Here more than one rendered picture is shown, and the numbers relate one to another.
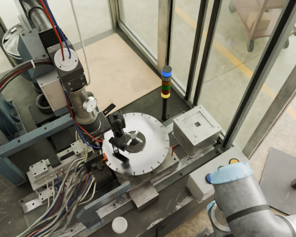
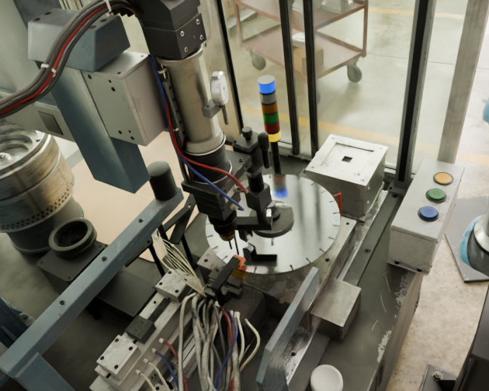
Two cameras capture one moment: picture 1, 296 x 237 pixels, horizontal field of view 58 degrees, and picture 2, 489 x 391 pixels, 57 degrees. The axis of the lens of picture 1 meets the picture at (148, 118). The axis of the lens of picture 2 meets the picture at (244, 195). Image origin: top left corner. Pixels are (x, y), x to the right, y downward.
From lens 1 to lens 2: 0.50 m
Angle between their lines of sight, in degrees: 19
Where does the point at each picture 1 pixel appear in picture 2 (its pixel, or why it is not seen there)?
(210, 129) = (371, 156)
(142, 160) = (306, 236)
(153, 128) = (289, 187)
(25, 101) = (13, 281)
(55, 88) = (143, 81)
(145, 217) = (361, 345)
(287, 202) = not seen: outside the picture
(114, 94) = not seen: hidden behind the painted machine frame
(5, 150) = (43, 330)
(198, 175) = (407, 219)
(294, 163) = (477, 205)
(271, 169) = (455, 228)
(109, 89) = not seen: hidden behind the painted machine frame
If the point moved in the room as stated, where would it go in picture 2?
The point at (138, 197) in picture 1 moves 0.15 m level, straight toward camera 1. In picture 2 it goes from (331, 310) to (381, 358)
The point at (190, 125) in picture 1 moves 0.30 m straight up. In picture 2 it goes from (337, 165) to (337, 70)
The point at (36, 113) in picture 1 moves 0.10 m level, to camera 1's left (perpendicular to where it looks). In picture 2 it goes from (60, 264) to (20, 283)
